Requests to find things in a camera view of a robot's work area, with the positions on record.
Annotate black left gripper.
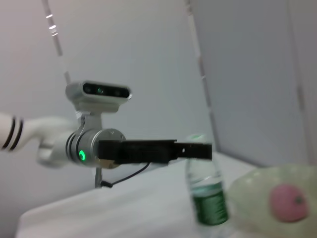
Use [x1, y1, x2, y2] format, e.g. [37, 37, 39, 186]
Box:
[98, 139, 213, 165]

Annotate clear water bottle green label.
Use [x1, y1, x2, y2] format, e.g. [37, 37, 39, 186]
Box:
[184, 133, 230, 226]

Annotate pink toy peach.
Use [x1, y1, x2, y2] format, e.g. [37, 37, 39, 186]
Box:
[269, 183, 310, 223]

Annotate left gripper cable with plug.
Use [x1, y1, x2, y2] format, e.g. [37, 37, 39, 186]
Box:
[94, 161, 152, 189]

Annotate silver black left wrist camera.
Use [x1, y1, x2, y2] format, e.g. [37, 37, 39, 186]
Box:
[65, 80, 133, 115]

